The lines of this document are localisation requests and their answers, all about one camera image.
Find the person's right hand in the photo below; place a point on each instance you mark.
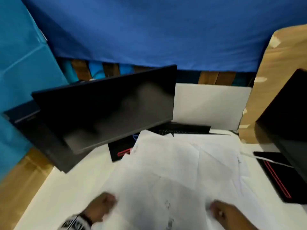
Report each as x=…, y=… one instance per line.
x=225, y=213

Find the person's left hand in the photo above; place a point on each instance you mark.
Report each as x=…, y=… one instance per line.
x=99, y=206

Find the pile of white papers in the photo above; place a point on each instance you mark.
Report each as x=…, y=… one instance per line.
x=172, y=170

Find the person's right forearm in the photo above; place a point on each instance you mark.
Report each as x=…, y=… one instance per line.
x=244, y=223

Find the black red-lined monitor base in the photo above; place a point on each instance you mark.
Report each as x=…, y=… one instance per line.
x=281, y=173
x=115, y=148

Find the brown cardboard box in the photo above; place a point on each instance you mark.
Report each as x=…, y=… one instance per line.
x=16, y=189

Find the black keyboard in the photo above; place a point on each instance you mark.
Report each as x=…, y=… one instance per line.
x=187, y=128

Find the black computer monitor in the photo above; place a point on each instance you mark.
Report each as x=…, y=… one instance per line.
x=108, y=105
x=287, y=117

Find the white board panel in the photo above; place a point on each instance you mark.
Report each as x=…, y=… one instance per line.
x=211, y=105

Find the brown cardboard panel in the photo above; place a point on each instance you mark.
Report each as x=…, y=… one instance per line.
x=268, y=76

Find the teal cloth sheet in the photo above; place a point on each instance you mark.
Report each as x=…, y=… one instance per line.
x=19, y=57

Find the blue cloth backdrop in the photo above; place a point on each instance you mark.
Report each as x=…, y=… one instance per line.
x=156, y=28

